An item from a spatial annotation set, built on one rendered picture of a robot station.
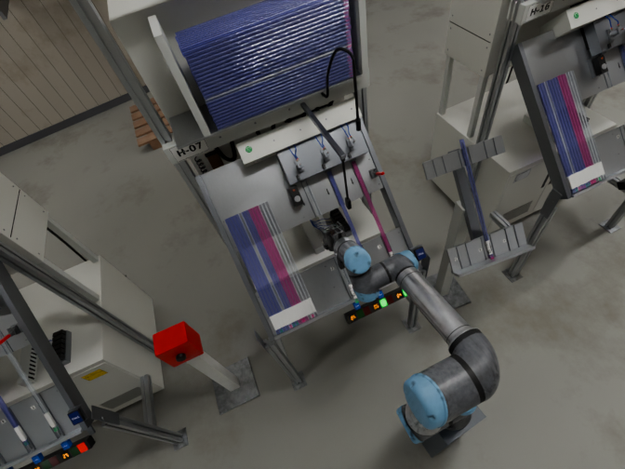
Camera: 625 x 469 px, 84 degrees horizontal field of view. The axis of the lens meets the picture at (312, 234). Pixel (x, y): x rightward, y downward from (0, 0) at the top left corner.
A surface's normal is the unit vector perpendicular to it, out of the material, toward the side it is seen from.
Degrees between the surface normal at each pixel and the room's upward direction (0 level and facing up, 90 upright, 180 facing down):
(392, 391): 0
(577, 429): 0
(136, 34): 90
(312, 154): 43
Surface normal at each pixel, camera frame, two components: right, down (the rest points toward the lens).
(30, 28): 0.48, 0.65
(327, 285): 0.14, 0.05
